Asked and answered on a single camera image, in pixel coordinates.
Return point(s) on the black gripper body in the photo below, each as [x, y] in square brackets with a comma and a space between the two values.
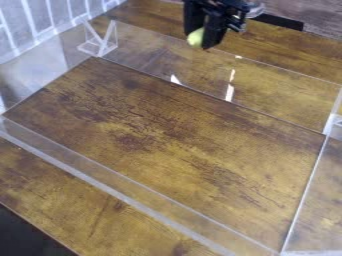
[236, 10]

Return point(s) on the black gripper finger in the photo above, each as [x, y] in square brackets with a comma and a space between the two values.
[215, 29]
[192, 17]

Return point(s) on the green handled metal spoon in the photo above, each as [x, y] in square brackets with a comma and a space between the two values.
[194, 38]

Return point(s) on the black strip on table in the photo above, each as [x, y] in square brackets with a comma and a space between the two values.
[281, 22]

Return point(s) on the clear acrylic enclosure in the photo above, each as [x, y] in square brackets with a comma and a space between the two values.
[166, 151]

